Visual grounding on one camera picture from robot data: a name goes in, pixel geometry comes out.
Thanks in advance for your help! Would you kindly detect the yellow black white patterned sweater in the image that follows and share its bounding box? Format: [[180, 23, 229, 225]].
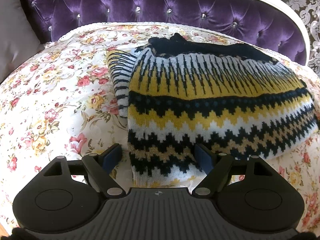
[[106, 34, 319, 187]]

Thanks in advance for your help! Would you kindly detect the floral quilted bedspread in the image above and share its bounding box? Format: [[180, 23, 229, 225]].
[[0, 22, 320, 235]]

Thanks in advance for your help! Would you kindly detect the grey pillow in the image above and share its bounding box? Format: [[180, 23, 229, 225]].
[[0, 0, 44, 81]]

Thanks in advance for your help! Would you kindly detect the purple tufted velvet headboard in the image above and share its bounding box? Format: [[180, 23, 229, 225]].
[[20, 0, 310, 65]]

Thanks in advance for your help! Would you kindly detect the brown silver damask curtain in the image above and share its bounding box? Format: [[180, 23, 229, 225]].
[[229, 0, 320, 77]]

